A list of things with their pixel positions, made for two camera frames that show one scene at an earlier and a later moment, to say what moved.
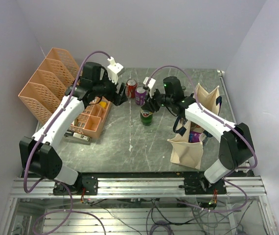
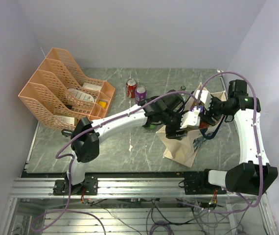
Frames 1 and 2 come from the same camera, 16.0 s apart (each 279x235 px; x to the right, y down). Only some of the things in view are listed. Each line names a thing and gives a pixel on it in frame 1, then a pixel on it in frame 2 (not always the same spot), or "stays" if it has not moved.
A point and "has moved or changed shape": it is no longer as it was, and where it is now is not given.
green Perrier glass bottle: [146, 117] has moved or changed shape
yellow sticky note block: [103, 104] stays
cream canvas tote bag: [182, 151] has moved or changed shape
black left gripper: [117, 99] → [171, 132]
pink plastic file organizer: [46, 89] stays
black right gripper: [151, 105] → [206, 116]
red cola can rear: [131, 84] stays
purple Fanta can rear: [140, 93] stays
